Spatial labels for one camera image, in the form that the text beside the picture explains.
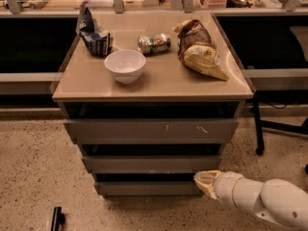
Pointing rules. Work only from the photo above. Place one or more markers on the black object on floor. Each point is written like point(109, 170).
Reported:
point(58, 219)

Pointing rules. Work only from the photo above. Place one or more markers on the black table leg with caster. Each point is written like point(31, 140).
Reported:
point(258, 125)

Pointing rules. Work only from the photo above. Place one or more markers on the grey drawer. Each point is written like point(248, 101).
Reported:
point(146, 188)
point(150, 164)
point(151, 131)

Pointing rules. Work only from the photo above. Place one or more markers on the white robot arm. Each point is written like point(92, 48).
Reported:
point(275, 201)

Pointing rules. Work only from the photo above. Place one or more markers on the crushed silver soda can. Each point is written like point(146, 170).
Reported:
point(154, 44)

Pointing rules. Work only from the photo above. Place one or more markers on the grey top drawer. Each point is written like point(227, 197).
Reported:
point(151, 131)

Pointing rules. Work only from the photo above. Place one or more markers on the grey bottom drawer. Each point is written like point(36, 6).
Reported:
point(146, 188)

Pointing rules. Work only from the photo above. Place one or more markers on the grey drawer cabinet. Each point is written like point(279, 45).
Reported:
point(166, 90)

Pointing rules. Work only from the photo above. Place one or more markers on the white bowl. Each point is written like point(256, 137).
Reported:
point(126, 66)

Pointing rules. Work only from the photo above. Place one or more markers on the blue crumpled chip bag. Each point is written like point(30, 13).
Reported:
point(99, 42)

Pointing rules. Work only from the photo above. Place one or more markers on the brown chip bag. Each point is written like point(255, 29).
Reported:
point(197, 50)

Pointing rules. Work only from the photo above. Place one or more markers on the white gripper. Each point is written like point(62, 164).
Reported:
point(225, 189)

